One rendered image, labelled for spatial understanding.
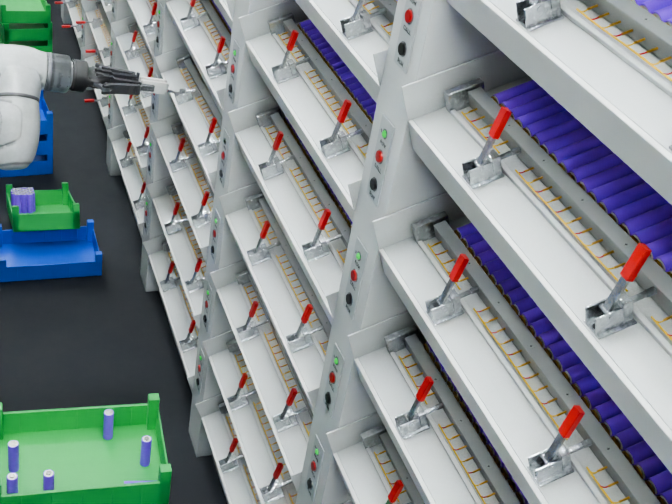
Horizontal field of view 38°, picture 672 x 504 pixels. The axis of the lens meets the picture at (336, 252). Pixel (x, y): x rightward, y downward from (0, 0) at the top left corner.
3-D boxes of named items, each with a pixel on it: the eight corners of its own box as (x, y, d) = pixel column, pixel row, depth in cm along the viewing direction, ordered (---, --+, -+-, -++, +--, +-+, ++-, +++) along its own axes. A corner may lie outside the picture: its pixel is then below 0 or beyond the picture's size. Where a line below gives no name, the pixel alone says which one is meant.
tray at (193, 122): (220, 207, 219) (207, 173, 212) (165, 87, 264) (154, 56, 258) (303, 175, 221) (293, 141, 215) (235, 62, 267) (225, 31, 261)
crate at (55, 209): (6, 207, 327) (5, 184, 325) (68, 204, 334) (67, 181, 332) (12, 232, 300) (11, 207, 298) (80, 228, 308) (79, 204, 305)
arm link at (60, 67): (44, 97, 230) (70, 100, 233) (50, 61, 226) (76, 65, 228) (40, 80, 237) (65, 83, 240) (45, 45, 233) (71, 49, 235)
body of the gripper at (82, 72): (65, 81, 239) (103, 85, 243) (69, 96, 233) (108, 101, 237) (69, 52, 235) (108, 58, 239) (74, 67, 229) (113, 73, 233)
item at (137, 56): (154, 135, 282) (138, 95, 273) (120, 48, 328) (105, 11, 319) (220, 111, 285) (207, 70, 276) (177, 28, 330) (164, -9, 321)
